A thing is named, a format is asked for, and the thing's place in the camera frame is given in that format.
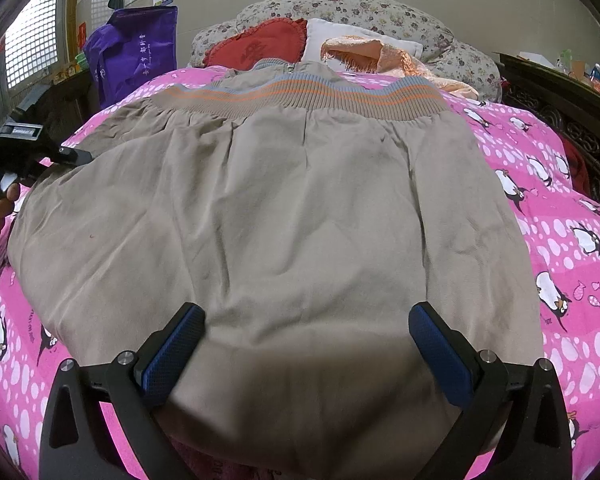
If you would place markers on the white pillow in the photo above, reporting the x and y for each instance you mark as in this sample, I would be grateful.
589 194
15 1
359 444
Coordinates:
325 35

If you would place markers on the floral bolster pillow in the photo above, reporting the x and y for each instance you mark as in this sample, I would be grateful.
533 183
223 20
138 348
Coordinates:
355 10

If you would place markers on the red heart cushion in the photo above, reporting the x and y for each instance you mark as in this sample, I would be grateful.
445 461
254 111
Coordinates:
260 45

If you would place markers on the dark carved wooden headboard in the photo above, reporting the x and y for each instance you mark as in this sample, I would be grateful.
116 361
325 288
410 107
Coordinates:
545 100

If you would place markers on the orange fringed scarf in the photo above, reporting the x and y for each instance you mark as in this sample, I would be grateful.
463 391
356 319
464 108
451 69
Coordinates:
360 47

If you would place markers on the orange box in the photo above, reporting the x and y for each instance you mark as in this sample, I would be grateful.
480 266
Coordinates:
578 70

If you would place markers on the red cloth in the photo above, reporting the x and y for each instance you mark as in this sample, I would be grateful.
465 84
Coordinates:
575 160

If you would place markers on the latticed window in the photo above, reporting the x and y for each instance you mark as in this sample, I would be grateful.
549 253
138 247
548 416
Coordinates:
35 35

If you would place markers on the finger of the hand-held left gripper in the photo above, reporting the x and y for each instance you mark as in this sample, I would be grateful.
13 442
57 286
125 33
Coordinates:
72 156

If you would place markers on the dark wooden cabinet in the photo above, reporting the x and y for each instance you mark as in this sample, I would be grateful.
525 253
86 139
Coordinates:
60 105

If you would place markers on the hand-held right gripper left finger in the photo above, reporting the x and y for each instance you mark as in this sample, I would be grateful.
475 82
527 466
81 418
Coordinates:
172 355

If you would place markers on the purple tote bag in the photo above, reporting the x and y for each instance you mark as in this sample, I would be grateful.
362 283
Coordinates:
130 60

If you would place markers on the blue bottle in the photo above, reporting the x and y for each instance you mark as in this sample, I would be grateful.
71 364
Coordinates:
597 77

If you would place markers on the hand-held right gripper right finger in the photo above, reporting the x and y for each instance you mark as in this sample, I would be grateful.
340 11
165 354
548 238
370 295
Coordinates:
442 355

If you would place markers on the khaki jacket with striped hem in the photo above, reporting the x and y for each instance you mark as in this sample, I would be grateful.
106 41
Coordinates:
290 210

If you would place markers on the pink penguin print blanket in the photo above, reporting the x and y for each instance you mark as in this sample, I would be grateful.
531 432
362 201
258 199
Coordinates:
555 240

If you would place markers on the green container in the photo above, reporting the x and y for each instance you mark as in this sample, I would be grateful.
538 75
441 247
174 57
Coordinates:
81 62

